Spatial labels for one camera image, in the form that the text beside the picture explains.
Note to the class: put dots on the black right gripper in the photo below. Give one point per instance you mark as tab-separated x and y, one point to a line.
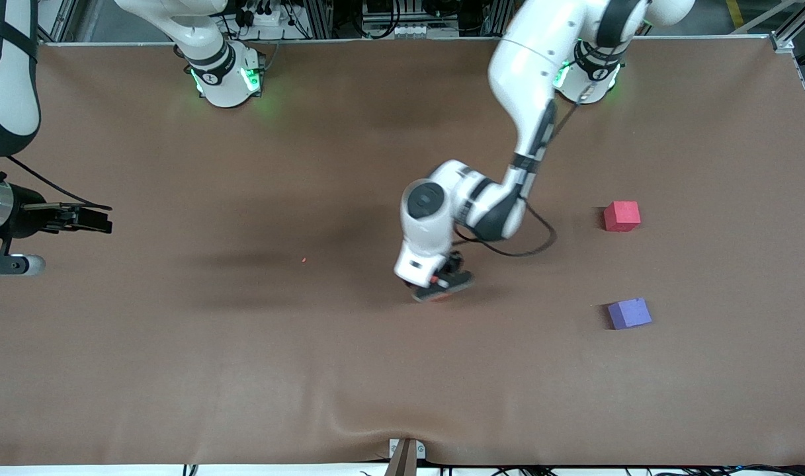
24	211

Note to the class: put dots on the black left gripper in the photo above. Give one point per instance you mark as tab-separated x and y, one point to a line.
452	265

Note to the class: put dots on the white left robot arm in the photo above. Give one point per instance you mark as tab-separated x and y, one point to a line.
534	66

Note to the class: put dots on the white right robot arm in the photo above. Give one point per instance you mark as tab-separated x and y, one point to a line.
217	66

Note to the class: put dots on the brown table mat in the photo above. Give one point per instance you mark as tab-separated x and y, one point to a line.
402	370

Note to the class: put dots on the red foam block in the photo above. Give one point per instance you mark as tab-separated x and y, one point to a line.
622	216

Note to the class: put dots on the purple foam block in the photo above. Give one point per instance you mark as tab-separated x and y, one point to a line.
630	313

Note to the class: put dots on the metal table clamp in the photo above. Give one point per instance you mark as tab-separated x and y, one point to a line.
405	457

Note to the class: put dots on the white connector strip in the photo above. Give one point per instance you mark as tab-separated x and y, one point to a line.
409	30

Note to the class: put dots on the white power strip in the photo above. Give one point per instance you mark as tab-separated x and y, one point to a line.
264	18

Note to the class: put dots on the aluminium frame post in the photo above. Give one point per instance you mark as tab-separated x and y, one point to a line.
796	26
55	23

